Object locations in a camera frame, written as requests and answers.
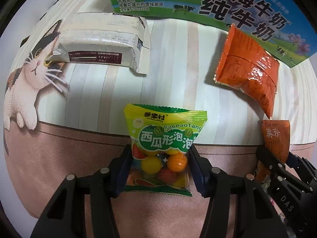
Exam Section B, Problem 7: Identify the small orange snack packet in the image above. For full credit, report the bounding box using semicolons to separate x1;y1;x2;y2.
254;119;291;182

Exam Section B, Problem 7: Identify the white snack pack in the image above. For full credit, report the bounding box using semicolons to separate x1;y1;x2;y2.
51;12;151;75

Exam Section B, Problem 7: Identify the large orange snack packet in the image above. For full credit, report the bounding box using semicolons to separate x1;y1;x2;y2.
213;23;280;119

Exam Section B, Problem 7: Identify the green candy ball bag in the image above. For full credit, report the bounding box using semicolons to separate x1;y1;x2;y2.
124;104;208;197

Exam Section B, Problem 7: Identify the cat printed blanket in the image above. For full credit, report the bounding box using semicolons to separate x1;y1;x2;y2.
2;0;317;238

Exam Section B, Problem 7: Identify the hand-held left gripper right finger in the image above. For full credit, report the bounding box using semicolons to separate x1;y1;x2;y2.
188;145;290;238

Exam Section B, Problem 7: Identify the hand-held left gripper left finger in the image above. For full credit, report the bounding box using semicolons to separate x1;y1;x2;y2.
30;145;133;238

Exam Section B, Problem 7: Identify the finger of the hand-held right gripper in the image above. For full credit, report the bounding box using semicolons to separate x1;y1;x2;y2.
287;151;317;178
256;146;286;173

